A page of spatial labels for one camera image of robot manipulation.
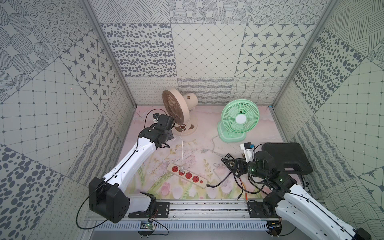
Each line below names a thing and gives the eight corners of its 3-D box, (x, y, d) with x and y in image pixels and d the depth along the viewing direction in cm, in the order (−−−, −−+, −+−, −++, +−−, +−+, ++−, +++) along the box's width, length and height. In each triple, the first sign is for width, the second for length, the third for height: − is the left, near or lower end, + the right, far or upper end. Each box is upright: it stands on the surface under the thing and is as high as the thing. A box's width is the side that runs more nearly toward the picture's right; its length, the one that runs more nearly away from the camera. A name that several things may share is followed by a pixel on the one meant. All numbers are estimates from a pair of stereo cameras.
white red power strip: (166, 169, 89) (165, 168, 87) (169, 164, 91) (169, 162, 89) (205, 189, 82) (205, 188, 80) (208, 182, 84) (208, 181, 82)
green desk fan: (218, 143, 100) (225, 114, 76) (217, 130, 107) (223, 99, 84) (248, 143, 100) (264, 114, 76) (245, 130, 107) (259, 99, 84)
